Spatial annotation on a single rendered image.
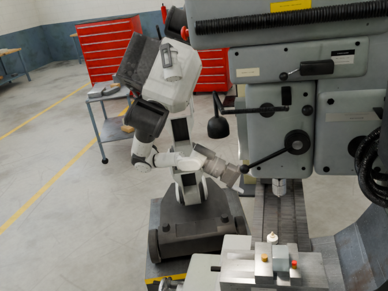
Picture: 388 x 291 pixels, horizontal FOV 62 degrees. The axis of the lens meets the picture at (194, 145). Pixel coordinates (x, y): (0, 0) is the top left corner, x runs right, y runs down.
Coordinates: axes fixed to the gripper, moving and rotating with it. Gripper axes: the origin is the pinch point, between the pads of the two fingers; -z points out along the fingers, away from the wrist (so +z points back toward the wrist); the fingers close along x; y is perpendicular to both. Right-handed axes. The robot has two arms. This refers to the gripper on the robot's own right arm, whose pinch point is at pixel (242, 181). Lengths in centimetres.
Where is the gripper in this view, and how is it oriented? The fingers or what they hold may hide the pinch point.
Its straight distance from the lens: 147.4
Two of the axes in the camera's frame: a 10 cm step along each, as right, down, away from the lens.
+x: 4.0, -7.5, -5.3
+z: -8.9, -4.6, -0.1
